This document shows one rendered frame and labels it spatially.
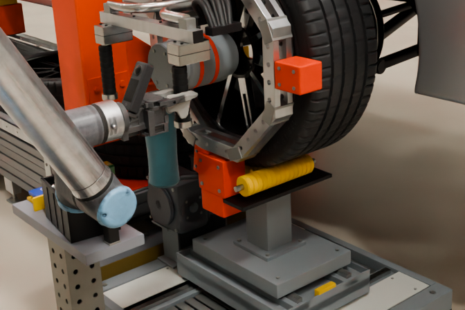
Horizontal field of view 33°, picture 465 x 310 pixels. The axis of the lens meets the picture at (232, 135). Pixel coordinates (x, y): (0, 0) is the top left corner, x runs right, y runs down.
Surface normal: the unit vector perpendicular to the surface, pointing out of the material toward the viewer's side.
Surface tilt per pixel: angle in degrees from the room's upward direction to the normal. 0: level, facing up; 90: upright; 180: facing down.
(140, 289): 0
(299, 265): 0
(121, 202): 96
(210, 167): 90
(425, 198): 0
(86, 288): 90
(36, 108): 95
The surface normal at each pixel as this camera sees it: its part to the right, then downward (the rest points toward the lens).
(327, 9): 0.55, -0.19
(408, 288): -0.04, -0.94
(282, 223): 0.63, 0.22
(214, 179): -0.77, 0.24
